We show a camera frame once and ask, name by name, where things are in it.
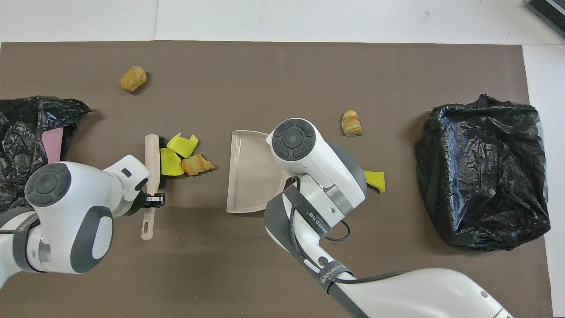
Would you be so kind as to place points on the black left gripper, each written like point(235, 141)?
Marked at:
point(137, 204)

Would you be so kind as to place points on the yellow wedge sponge piece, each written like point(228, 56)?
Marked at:
point(171, 162)

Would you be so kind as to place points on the beige brush with black bristles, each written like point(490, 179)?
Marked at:
point(152, 150)

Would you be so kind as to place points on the orange striped cone chunk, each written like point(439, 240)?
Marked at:
point(196, 164)

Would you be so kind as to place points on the yellow notched sponge piece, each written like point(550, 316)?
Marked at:
point(183, 145)

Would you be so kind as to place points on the beige plastic dustpan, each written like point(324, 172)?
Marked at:
point(247, 176)

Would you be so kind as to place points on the brown cylindrical sponge chunk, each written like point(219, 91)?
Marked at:
point(132, 79)

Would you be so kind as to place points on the small yellow sponge piece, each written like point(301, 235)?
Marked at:
point(376, 180)

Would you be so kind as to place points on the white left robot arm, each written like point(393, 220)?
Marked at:
point(66, 212)

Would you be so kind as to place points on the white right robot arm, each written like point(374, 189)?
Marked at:
point(318, 168)

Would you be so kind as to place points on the pink plastic bin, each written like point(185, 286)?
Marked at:
point(52, 143)

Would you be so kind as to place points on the black bag lining pink bin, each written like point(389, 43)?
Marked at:
point(17, 132)

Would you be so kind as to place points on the black trash bag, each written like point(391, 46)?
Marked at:
point(485, 176)

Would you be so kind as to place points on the brown table mat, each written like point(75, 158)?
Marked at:
point(282, 66)

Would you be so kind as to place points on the orange striped bread chunk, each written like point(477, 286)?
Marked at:
point(351, 123)

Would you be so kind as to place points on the dark ribbed device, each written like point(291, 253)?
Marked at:
point(551, 11)

